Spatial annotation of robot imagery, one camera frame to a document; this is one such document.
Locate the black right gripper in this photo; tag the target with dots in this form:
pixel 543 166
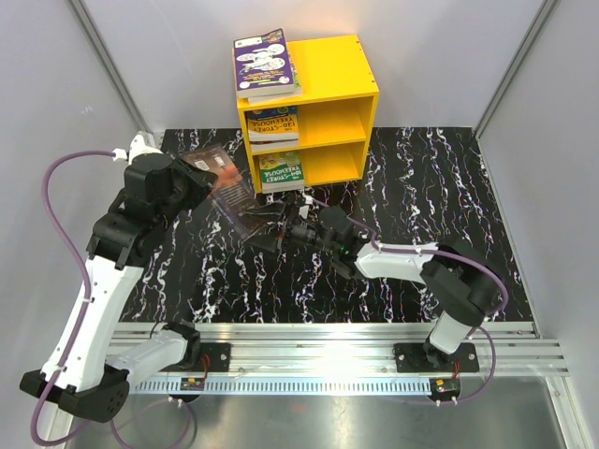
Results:
pixel 270 241

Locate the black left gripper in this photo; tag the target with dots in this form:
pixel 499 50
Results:
pixel 202 181

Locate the dark blue treehouse book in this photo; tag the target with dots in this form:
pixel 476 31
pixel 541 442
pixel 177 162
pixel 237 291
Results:
pixel 279 188

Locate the dark Tale of Two Cities book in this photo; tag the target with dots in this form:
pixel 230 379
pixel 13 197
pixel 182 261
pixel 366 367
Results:
pixel 231 195

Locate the green treehouse book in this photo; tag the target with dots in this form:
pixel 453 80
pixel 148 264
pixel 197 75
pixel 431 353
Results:
pixel 281 167

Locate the yellow 130-storey treehouse book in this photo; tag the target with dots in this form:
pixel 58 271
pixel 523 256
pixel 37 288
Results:
pixel 269 125

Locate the lime 65-storey treehouse book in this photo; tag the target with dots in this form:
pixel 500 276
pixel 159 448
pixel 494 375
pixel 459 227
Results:
pixel 296 91

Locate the purple 52-storey treehouse book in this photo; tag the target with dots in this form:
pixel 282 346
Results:
pixel 262 65

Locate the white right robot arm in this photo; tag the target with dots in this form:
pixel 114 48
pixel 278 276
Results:
pixel 466 287

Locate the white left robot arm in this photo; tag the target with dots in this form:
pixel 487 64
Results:
pixel 80 377

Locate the yellow wooden shelf cabinet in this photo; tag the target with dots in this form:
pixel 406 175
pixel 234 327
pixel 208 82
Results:
pixel 337 108

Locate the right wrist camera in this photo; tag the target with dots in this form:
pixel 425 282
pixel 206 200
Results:
pixel 303 203

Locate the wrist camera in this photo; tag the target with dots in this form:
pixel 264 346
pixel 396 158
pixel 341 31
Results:
pixel 141 144
pixel 303 203

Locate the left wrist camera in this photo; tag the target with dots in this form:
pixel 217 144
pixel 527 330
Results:
pixel 141 144

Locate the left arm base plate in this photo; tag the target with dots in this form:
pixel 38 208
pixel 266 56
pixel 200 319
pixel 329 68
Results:
pixel 201 362

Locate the white slotted cable duct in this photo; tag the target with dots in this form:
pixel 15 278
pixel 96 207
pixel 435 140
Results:
pixel 262 386

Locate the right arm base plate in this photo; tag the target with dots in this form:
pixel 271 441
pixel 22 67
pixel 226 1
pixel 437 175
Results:
pixel 442 370

